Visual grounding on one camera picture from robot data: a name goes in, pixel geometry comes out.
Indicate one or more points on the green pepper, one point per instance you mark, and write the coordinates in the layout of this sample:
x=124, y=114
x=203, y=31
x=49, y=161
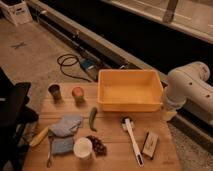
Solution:
x=92, y=116

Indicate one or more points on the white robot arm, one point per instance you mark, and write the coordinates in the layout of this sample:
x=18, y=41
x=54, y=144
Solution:
x=188, y=82

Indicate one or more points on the yellow plastic tray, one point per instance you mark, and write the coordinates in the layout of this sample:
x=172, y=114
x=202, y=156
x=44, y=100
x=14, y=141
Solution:
x=130, y=90

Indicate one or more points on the blue power adapter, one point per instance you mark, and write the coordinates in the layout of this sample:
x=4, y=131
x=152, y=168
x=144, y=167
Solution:
x=87, y=65

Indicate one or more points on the orange-lidded small jar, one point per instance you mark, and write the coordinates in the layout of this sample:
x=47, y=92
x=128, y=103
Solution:
x=78, y=94

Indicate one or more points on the dark metal cup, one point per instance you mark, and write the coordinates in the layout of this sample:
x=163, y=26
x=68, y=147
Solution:
x=54, y=90

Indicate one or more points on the dark grape bunch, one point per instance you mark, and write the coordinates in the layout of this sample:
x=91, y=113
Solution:
x=98, y=147

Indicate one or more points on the blue cloth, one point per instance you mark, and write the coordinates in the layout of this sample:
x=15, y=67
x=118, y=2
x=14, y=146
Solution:
x=62, y=133

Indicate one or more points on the white plastic cup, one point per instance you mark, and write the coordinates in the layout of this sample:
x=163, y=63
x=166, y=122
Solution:
x=82, y=148

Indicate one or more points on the black and white box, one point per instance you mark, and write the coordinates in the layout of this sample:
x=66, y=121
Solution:
x=150, y=144

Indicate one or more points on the metal wrench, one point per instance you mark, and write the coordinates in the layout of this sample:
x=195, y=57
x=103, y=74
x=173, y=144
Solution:
x=49, y=159

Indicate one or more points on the black chair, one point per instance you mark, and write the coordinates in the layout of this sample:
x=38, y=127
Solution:
x=14, y=115

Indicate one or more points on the white cardboard box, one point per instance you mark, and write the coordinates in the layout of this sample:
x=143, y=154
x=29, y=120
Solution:
x=17, y=14

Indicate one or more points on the white long-handled brush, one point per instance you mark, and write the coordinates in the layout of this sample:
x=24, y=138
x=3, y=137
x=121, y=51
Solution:
x=127, y=125

